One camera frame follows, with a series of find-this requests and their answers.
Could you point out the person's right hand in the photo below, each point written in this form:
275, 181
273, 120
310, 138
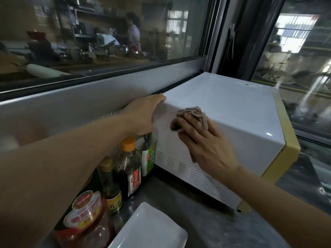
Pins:
209, 149

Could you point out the glass window aluminium frame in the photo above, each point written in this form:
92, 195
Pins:
77, 100

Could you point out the brown cloth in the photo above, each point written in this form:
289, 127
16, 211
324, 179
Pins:
195, 111

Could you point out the wooden kitchen counter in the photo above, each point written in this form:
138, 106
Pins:
77, 64

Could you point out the dark sauce bottle orange cap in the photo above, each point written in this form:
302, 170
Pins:
129, 170

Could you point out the white rectangular plate red underside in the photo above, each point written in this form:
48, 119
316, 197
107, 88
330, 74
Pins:
147, 227

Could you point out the white roller metal ends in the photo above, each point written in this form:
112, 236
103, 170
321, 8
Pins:
44, 70

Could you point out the shiny metal bowl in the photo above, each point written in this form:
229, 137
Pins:
138, 54

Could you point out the person's left hand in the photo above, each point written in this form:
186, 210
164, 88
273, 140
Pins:
143, 113

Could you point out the dark red bottle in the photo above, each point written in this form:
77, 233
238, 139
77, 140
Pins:
40, 47

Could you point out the large ketchup bottle orange cap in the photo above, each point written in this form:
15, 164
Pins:
85, 219

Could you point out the person's right forearm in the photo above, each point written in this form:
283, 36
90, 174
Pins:
284, 211

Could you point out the white microwave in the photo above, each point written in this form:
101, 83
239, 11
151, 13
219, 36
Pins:
232, 105

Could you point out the small glass bottle tan cap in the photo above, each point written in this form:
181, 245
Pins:
112, 188

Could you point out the person's left forearm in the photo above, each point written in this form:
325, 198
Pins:
51, 178

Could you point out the clear bottle green label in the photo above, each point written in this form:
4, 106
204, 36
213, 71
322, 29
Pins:
150, 154

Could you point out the dark metal bowl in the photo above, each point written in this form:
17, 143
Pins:
122, 50

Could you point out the stainless steel table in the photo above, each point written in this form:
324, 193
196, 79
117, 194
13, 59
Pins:
194, 216

